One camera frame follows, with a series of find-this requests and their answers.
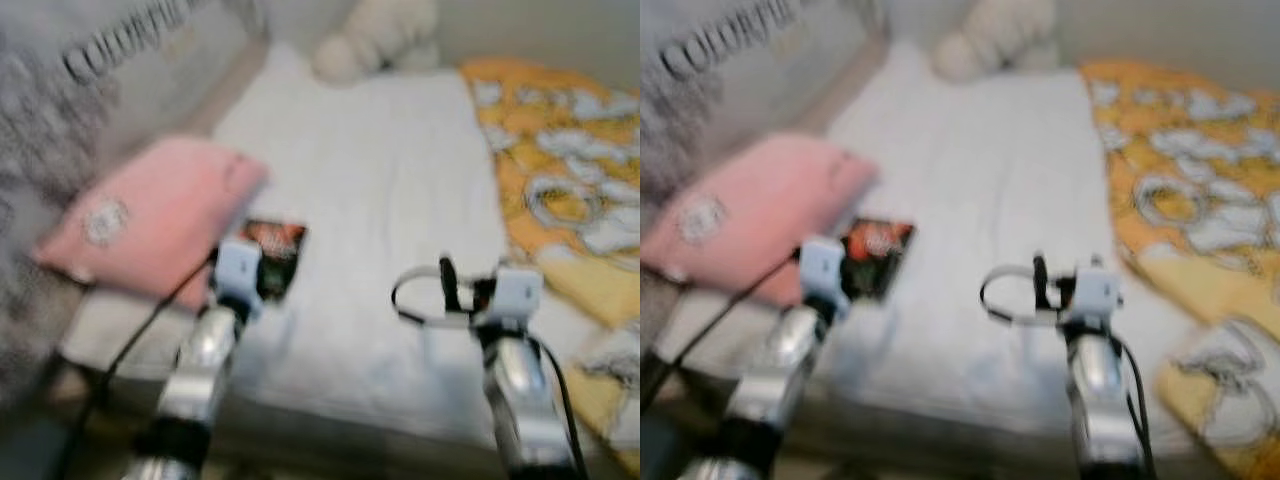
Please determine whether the red and green book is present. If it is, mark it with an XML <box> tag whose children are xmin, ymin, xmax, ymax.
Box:
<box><xmin>235</xmin><ymin>218</ymin><xmax>309</xmax><ymax>304</ymax></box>
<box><xmin>838</xmin><ymin>217</ymin><xmax>916</xmax><ymax>304</ymax></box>

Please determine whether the pink embroidered pillow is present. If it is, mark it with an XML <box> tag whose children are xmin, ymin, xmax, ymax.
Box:
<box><xmin>642</xmin><ymin>130</ymin><xmax>881</xmax><ymax>306</ymax></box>
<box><xmin>33</xmin><ymin>135</ymin><xmax>269</xmax><ymax>309</ymax></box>

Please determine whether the white quilted mattress pad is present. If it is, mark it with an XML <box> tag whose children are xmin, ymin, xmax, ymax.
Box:
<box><xmin>660</xmin><ymin>40</ymin><xmax>1201</xmax><ymax>461</ymax></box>
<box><xmin>60</xmin><ymin>40</ymin><xmax>616</xmax><ymax>451</ymax></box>

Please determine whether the grey mattress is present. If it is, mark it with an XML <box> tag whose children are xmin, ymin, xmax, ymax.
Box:
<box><xmin>50</xmin><ymin>385</ymin><xmax>521</xmax><ymax>473</ymax></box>
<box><xmin>650</xmin><ymin>390</ymin><xmax>1101</xmax><ymax>476</ymax></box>

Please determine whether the orange egg print blanket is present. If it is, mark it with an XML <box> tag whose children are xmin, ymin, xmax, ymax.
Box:
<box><xmin>458</xmin><ymin>57</ymin><xmax>641</xmax><ymax>476</ymax></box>
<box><xmin>1078</xmin><ymin>57</ymin><xmax>1280</xmax><ymax>480</ymax></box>

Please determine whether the printed headboard with lettering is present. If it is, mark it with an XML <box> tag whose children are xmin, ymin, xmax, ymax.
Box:
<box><xmin>640</xmin><ymin>0</ymin><xmax>886</xmax><ymax>291</ymax></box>
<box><xmin>0</xmin><ymin>0</ymin><xmax>266</xmax><ymax>401</ymax></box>

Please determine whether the white plush toy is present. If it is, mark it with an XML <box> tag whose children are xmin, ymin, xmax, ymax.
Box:
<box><xmin>312</xmin><ymin>0</ymin><xmax>441</xmax><ymax>86</ymax></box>
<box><xmin>932</xmin><ymin>0</ymin><xmax>1059</xmax><ymax>84</ymax></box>

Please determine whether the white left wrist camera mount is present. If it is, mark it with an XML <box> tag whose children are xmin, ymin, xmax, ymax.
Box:
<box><xmin>800</xmin><ymin>236</ymin><xmax>851</xmax><ymax>316</ymax></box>
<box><xmin>213</xmin><ymin>238</ymin><xmax>266</xmax><ymax>311</ymax></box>

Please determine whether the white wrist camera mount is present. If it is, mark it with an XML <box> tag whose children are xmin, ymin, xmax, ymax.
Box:
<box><xmin>213</xmin><ymin>238</ymin><xmax>266</xmax><ymax>311</ymax></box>
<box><xmin>800</xmin><ymin>236</ymin><xmax>851</xmax><ymax>316</ymax></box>
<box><xmin>1073</xmin><ymin>260</ymin><xmax>1123</xmax><ymax>326</ymax></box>
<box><xmin>490</xmin><ymin>263</ymin><xmax>546</xmax><ymax>326</ymax></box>

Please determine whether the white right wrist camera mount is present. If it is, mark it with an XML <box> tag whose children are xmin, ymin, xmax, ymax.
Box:
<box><xmin>490</xmin><ymin>263</ymin><xmax>546</xmax><ymax>326</ymax></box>
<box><xmin>1073</xmin><ymin>260</ymin><xmax>1123</xmax><ymax>326</ymax></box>

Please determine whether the looped black right gripper cable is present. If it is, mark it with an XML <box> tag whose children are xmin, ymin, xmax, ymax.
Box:
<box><xmin>390</xmin><ymin>265</ymin><xmax>481</xmax><ymax>329</ymax></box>
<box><xmin>978</xmin><ymin>263</ymin><xmax>1066</xmax><ymax>326</ymax></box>

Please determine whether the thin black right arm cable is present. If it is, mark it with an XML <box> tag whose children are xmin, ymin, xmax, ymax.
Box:
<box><xmin>535</xmin><ymin>335</ymin><xmax>591</xmax><ymax>480</ymax></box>
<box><xmin>1115</xmin><ymin>335</ymin><xmax>1161</xmax><ymax>480</ymax></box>

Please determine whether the beige padded bed rail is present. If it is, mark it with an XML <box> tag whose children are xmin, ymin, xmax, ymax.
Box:
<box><xmin>180</xmin><ymin>30</ymin><xmax>273</xmax><ymax>141</ymax></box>
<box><xmin>800</xmin><ymin>30</ymin><xmax>891</xmax><ymax>136</ymax></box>

